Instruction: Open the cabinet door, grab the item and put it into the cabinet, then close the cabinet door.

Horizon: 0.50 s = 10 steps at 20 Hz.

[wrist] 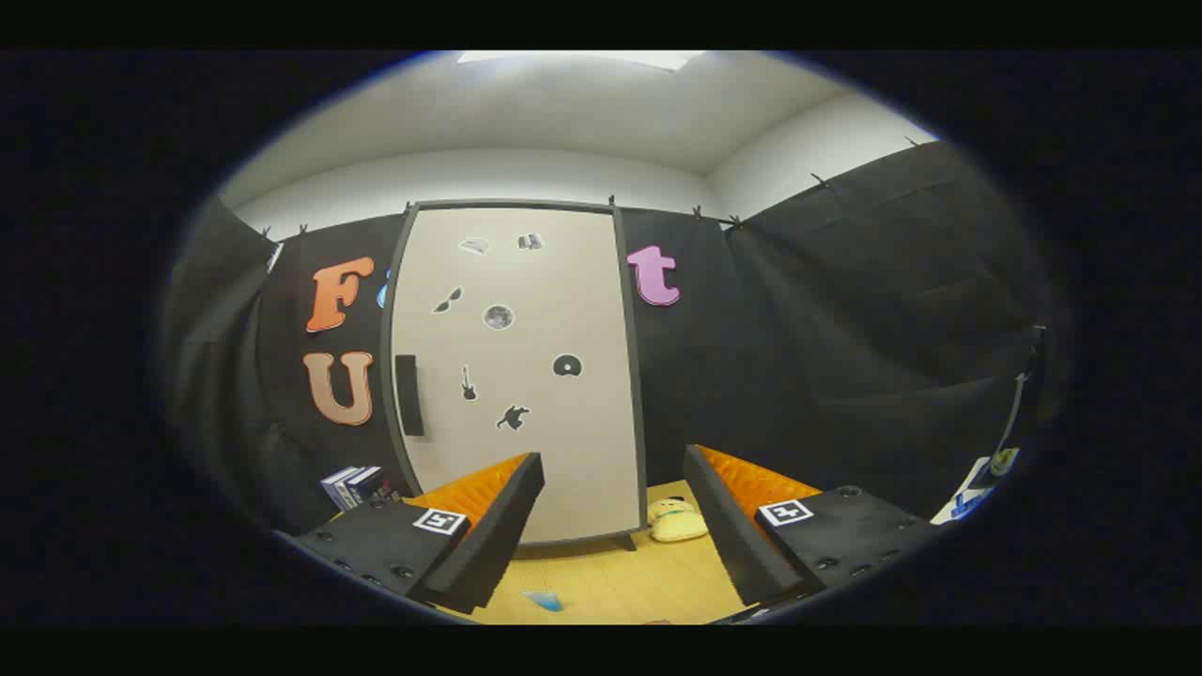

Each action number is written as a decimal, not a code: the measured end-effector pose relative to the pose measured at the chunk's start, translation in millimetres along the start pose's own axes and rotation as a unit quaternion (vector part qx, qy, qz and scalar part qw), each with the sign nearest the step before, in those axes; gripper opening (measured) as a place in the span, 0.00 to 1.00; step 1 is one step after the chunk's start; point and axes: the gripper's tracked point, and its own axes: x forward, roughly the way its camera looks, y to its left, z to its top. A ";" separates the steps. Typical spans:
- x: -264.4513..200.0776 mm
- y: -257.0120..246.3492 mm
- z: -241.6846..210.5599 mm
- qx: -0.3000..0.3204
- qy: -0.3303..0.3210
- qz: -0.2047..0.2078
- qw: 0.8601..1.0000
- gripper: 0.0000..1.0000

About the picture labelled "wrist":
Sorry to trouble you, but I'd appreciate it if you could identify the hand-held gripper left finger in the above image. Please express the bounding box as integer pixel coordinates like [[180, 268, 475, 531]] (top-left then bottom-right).
[[293, 453, 546, 614]]

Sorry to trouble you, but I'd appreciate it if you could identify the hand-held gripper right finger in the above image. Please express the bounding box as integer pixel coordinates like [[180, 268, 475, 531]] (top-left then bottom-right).
[[683, 444, 940, 607]]

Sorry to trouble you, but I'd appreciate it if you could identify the black door handle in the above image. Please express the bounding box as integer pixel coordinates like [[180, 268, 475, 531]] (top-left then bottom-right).
[[395, 355, 425, 437]]

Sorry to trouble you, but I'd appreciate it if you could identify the yellow plush toy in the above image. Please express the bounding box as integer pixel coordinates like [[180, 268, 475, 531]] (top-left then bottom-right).
[[646, 498, 710, 544]]

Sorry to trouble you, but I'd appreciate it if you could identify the grey cabinet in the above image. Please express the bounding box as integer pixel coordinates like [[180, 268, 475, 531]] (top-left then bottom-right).
[[380, 199, 651, 553]]

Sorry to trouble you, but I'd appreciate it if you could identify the black backdrop cloth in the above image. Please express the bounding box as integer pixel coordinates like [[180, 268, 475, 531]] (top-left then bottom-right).
[[164, 141, 1053, 536]]

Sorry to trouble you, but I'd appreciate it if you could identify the ceiling light panel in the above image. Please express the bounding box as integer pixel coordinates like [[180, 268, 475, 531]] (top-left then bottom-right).
[[457, 51, 705, 72]]

